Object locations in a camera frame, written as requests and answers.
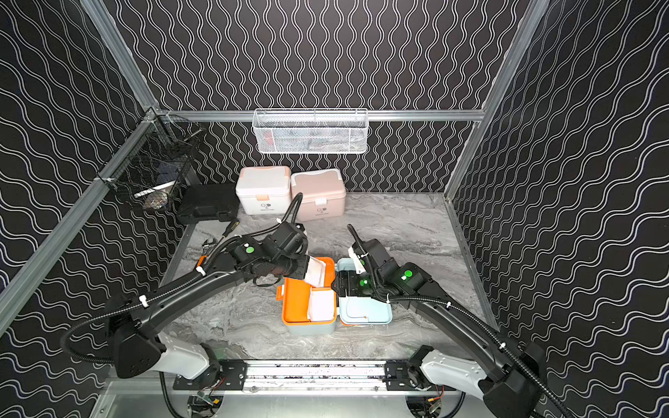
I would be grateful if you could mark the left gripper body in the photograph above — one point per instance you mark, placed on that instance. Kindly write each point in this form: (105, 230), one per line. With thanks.
(299, 266)

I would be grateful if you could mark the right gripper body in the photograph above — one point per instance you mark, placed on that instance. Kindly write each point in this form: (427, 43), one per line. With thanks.
(358, 285)

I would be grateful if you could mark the light blue first aid box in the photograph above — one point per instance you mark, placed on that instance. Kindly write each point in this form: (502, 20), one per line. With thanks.
(357, 311)

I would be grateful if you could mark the orange tray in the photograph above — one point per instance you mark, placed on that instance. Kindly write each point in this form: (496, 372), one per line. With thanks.
(294, 295)

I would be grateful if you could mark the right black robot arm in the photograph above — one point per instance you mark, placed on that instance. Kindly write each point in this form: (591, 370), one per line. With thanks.
(412, 287)

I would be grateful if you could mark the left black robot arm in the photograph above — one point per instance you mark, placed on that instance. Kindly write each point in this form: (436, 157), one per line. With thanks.
(134, 326)

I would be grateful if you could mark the pink first aid box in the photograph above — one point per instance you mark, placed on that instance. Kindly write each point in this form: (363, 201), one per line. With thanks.
(323, 194)

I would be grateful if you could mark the white first aid box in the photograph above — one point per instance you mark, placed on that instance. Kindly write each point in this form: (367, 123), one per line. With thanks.
(264, 190)

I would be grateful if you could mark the black plastic tool case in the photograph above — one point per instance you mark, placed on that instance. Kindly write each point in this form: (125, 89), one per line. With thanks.
(209, 202)

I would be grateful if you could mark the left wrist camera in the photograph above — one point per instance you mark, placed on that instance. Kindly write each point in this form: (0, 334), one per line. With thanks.
(288, 240)

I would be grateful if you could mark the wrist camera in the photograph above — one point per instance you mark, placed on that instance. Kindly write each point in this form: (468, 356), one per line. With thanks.
(288, 240)
(369, 256)

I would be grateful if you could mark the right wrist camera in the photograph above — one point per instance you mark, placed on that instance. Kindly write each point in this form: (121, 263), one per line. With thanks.
(369, 256)

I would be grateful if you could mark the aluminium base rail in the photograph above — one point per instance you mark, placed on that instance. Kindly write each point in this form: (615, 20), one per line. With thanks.
(313, 376)

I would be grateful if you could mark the white wire wall basket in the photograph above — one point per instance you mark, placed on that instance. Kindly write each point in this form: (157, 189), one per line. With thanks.
(311, 130)

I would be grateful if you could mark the black wire wall basket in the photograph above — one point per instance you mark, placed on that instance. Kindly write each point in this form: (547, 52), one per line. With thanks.
(154, 174)

